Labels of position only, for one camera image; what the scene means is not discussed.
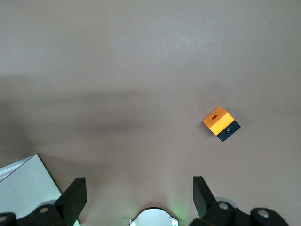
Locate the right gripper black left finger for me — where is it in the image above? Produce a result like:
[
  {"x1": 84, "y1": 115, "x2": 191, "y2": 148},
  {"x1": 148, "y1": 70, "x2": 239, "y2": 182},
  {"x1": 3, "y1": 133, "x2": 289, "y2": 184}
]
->
[{"x1": 16, "y1": 178, "x2": 88, "y2": 226}]

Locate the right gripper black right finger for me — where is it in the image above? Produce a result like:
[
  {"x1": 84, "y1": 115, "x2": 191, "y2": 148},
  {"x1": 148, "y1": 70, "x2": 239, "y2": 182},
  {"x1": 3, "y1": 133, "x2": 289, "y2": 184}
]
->
[{"x1": 189, "y1": 176, "x2": 250, "y2": 226}]

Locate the white drawer cabinet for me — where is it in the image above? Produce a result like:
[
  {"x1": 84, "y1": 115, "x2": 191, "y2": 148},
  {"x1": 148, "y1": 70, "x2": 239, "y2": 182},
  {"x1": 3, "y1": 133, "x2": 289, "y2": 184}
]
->
[{"x1": 0, "y1": 153, "x2": 79, "y2": 226}]

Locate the orange and black button box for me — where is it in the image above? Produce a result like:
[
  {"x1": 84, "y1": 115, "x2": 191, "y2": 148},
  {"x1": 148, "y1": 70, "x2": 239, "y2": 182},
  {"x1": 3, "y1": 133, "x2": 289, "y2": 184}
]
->
[{"x1": 202, "y1": 106, "x2": 241, "y2": 143}]

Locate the brown table cover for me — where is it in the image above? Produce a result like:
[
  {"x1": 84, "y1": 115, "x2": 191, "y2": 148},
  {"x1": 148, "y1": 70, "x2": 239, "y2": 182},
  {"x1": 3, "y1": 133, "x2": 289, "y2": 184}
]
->
[{"x1": 0, "y1": 0, "x2": 301, "y2": 226}]

